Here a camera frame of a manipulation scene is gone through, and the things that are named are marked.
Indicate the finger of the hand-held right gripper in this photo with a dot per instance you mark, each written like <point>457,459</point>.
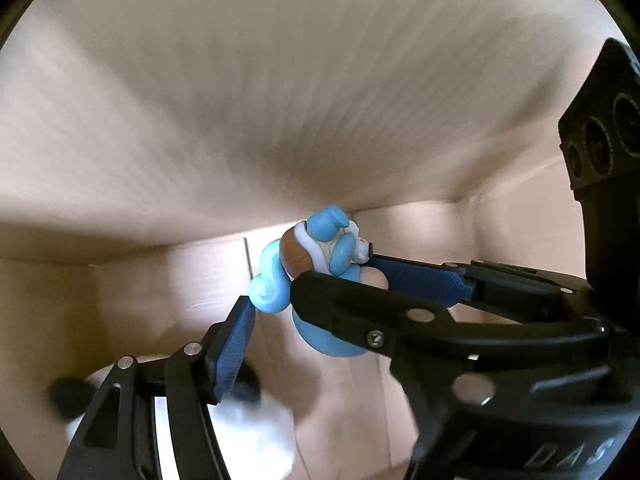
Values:
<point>425,280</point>
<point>340,305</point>

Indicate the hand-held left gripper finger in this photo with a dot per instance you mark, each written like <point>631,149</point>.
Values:
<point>232,355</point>

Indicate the blue turtle figurine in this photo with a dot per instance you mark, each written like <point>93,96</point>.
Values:
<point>320,225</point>

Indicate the brown cardboard box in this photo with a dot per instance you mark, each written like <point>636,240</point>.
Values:
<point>300,110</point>

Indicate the black and white panda plush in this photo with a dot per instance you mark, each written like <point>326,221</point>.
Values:
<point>250,440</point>

